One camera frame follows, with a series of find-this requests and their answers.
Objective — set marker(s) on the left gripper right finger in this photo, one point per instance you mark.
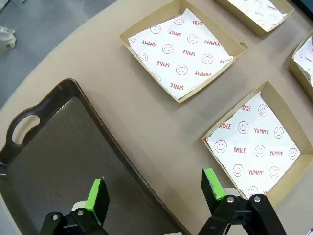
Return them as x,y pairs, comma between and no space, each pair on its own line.
212,186

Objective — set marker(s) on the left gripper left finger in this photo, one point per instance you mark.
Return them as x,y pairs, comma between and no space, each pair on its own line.
97,200

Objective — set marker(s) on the white smiley print paper liner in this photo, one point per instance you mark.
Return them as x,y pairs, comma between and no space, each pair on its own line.
181,54
308,56
264,12
254,147

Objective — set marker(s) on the kraft cardboard box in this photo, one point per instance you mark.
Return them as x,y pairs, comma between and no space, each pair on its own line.
286,117
156,14
244,19
297,73

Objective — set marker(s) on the dark brown plastic tray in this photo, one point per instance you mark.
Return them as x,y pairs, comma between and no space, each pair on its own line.
61,159

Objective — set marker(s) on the white crumpled object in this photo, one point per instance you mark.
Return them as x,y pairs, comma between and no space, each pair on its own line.
6,39

